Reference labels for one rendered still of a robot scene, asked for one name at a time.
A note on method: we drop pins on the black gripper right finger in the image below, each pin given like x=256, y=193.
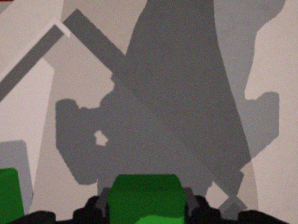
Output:
x=197, y=211

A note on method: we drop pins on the green block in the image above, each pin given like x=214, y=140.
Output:
x=146, y=199
x=11, y=205

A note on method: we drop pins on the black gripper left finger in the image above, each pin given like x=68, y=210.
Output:
x=100, y=214

